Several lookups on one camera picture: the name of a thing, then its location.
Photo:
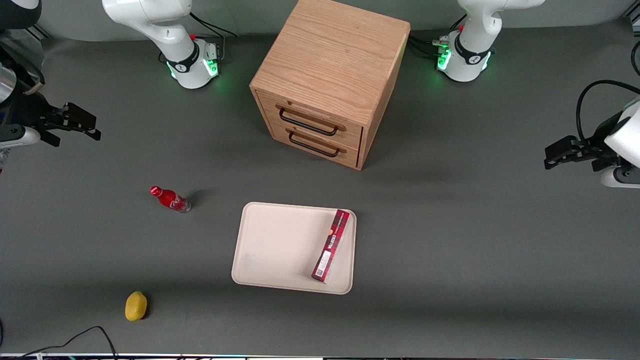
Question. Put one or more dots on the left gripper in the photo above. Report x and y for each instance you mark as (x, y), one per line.
(591, 148)

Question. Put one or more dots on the beige rectangular tray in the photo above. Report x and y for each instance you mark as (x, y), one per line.
(280, 245)

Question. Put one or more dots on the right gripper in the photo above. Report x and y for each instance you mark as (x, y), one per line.
(26, 113)

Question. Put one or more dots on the wooden drawer cabinet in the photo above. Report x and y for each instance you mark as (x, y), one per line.
(330, 65)

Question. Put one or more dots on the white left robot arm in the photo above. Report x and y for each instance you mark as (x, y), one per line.
(475, 30)

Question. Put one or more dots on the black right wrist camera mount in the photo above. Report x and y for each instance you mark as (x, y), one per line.
(75, 117)

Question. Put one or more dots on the wooden drawer front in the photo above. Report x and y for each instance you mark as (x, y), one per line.
(310, 117)
(315, 145)

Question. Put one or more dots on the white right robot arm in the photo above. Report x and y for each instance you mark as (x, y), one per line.
(165, 25)

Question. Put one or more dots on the red coke bottle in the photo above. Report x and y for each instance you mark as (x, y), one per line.
(171, 199)

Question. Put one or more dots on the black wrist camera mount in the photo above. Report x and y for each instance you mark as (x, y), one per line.
(75, 117)
(567, 150)

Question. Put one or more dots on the long red snack box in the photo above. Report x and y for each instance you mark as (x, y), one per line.
(331, 245)

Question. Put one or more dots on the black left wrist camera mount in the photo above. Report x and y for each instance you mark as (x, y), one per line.
(567, 150)

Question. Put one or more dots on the yellow lemon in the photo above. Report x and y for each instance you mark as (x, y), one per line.
(136, 306)

